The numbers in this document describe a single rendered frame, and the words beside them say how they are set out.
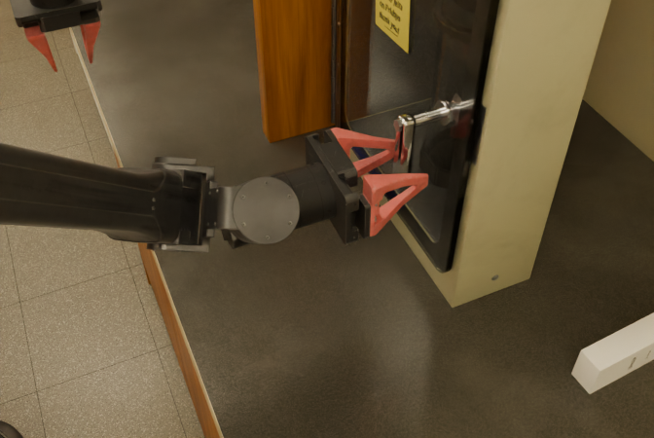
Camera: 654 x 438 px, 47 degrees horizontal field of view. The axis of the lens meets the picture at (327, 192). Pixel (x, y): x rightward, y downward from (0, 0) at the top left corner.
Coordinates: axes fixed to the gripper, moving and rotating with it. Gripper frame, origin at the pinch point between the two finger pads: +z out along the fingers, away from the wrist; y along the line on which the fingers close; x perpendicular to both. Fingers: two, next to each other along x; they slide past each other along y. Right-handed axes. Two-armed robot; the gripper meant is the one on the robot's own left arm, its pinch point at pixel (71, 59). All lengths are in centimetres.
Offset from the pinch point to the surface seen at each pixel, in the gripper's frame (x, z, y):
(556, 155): -46, -5, 42
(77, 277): 65, 109, -12
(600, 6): -46, -22, 43
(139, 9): 36.6, 15.5, 15.3
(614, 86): -21, 12, 76
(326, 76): -8.6, 6.4, 32.8
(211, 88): 8.0, 15.7, 20.0
